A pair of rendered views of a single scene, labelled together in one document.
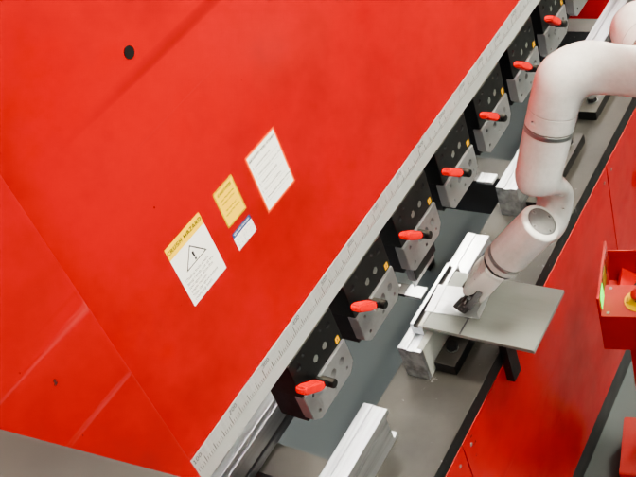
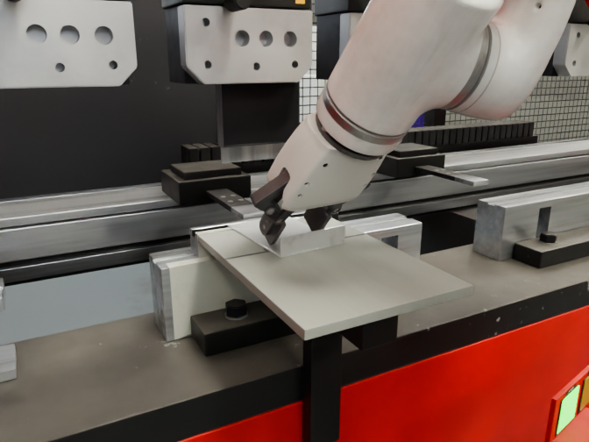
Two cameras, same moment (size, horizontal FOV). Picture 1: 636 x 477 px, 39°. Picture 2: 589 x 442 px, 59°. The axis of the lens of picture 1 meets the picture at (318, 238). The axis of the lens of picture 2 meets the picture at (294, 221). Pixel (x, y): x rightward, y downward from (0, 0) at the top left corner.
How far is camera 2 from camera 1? 1.60 m
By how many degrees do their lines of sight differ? 25
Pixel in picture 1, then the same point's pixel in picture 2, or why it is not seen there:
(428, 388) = (148, 349)
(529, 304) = (386, 275)
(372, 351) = not seen: hidden behind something
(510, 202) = (490, 229)
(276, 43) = not seen: outside the picture
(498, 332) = (282, 281)
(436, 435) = (50, 414)
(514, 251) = (362, 35)
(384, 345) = not seen: hidden behind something
